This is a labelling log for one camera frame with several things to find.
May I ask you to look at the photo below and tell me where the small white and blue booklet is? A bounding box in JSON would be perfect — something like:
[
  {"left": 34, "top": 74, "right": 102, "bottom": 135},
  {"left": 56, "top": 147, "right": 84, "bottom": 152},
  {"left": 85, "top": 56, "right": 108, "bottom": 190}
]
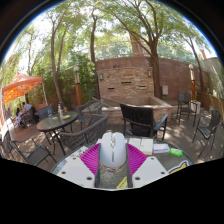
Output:
[{"left": 153, "top": 143, "right": 170, "bottom": 154}]

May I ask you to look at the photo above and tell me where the dark round patio table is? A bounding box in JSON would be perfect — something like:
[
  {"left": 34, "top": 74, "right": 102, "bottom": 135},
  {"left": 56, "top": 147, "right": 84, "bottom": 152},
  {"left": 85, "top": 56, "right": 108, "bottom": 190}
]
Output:
[{"left": 35, "top": 110, "right": 80, "bottom": 156}]

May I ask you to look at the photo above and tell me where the blue patio chair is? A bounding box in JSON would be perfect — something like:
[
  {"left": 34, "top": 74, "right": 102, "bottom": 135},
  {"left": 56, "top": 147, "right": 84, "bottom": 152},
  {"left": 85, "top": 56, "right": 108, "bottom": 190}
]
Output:
[{"left": 37, "top": 105, "right": 54, "bottom": 121}]

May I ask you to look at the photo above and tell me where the person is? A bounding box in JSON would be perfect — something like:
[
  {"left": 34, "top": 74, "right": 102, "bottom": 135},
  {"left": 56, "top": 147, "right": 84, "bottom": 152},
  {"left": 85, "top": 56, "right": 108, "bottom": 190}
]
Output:
[
  {"left": 14, "top": 107, "right": 24, "bottom": 127},
  {"left": 22, "top": 102, "right": 34, "bottom": 117}
]

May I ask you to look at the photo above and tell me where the white open book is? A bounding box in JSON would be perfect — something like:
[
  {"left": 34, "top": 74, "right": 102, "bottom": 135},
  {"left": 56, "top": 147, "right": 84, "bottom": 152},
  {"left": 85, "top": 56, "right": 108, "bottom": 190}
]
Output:
[{"left": 128, "top": 137, "right": 154, "bottom": 156}]

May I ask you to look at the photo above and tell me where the dark wicker armchair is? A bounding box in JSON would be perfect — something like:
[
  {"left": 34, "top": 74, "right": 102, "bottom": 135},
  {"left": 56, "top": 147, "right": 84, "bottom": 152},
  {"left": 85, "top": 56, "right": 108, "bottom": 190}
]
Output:
[
  {"left": 59, "top": 114, "right": 110, "bottom": 151},
  {"left": 75, "top": 99, "right": 104, "bottom": 126}
]

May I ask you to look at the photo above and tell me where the white computer mouse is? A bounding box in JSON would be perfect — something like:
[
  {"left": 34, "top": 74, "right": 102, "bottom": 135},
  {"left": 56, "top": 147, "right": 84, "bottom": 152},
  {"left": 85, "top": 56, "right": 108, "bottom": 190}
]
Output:
[{"left": 99, "top": 131, "right": 128, "bottom": 169}]

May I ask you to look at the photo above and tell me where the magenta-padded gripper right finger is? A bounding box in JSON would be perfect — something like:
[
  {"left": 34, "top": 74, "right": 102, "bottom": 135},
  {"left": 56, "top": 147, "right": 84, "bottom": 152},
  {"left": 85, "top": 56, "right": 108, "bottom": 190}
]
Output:
[{"left": 125, "top": 143, "right": 169, "bottom": 189}]

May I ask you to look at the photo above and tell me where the white standing sign board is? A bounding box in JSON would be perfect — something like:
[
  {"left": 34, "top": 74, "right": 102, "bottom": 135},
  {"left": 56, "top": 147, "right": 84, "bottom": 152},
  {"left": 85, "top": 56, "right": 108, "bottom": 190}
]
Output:
[{"left": 190, "top": 100, "right": 202, "bottom": 116}]

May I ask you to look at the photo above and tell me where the black metal mesh chair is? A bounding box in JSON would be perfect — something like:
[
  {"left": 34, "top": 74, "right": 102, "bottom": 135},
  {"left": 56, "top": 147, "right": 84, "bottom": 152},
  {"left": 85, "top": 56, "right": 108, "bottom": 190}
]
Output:
[
  {"left": 192, "top": 109, "right": 222, "bottom": 158},
  {"left": 9, "top": 138, "right": 58, "bottom": 167}
]

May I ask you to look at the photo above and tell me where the black slatted wooden armchair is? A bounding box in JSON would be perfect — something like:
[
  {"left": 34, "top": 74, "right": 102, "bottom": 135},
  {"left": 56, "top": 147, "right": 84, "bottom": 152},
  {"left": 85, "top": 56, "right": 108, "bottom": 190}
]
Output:
[{"left": 119, "top": 102, "right": 169, "bottom": 141}]

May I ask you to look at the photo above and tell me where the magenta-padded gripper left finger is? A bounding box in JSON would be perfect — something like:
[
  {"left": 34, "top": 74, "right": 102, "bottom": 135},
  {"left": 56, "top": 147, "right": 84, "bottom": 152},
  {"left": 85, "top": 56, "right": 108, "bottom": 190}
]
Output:
[{"left": 56, "top": 143, "right": 102, "bottom": 189}]

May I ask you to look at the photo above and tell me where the wooden lamp post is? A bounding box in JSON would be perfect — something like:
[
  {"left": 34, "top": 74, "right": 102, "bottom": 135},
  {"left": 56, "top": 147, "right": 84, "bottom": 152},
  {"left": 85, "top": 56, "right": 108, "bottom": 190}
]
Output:
[
  {"left": 188, "top": 63, "right": 197, "bottom": 100},
  {"left": 73, "top": 65, "right": 84, "bottom": 107}
]

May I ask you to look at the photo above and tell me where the black metal slatted chair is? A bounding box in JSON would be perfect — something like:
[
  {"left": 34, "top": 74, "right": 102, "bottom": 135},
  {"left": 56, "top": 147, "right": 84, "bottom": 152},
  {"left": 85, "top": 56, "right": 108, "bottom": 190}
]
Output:
[{"left": 175, "top": 92, "right": 198, "bottom": 127}]

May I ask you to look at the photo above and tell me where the orange canopy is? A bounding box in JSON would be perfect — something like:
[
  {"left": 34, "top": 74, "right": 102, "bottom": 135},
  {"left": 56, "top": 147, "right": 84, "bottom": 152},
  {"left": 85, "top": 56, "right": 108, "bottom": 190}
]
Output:
[{"left": 1, "top": 72, "right": 44, "bottom": 105}]

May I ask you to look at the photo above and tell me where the small green packet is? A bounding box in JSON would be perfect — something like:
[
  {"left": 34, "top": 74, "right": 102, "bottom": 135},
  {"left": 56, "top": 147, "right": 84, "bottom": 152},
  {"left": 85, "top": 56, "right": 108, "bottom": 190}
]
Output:
[{"left": 169, "top": 147, "right": 184, "bottom": 157}]

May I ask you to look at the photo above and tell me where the large dark-trunked tree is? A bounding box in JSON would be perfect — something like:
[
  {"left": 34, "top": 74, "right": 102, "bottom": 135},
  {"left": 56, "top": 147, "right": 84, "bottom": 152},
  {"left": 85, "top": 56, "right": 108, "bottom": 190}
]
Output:
[{"left": 109, "top": 0, "right": 188, "bottom": 99}]

